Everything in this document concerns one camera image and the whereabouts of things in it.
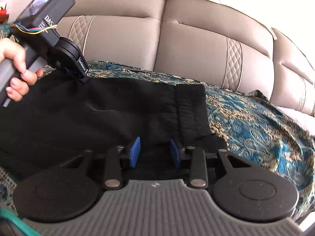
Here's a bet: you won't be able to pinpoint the black pants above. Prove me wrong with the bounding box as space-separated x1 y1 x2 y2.
1 71 227 180

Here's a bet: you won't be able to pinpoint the person's left hand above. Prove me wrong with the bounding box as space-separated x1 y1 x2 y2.
1 38 44 102

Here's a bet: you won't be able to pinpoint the red toy clutter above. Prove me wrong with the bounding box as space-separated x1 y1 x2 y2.
0 5 9 25

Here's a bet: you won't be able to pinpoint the teal paisley sofa cover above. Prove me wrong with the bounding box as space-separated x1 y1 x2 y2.
1 61 314 219

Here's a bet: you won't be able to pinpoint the beige leather sofa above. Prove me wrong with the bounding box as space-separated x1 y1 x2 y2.
58 0 314 115

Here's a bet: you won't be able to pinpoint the green cable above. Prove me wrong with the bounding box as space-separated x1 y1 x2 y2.
0 206 40 236

